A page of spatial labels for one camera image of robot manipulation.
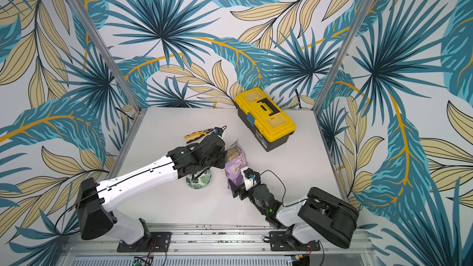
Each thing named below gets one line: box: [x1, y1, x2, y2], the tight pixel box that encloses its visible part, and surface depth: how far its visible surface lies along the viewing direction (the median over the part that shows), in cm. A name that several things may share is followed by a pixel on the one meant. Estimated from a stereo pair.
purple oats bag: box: [224, 138, 249, 190], surface depth 79 cm
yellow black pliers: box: [184, 128, 214, 144], surface depth 108 cm
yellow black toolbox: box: [234, 87, 297, 153], surface depth 97 cm
